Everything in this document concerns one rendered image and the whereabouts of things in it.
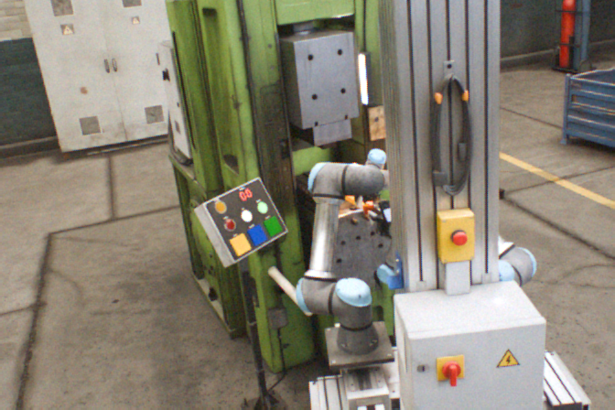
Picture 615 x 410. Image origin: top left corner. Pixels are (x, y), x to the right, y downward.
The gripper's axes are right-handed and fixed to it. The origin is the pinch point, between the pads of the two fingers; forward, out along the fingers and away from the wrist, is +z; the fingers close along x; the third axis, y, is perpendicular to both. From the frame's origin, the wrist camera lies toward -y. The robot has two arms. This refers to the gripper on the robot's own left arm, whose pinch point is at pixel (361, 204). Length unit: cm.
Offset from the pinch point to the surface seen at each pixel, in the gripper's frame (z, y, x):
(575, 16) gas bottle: 227, -370, 612
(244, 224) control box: -6, -3, -57
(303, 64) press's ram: -49, -48, -14
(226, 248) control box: -6, 6, -69
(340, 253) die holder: 31.1, 3.7, -7.0
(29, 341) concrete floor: 160, -82, -165
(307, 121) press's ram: -26.0, -35.2, -14.8
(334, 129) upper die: -20.0, -31.7, -1.2
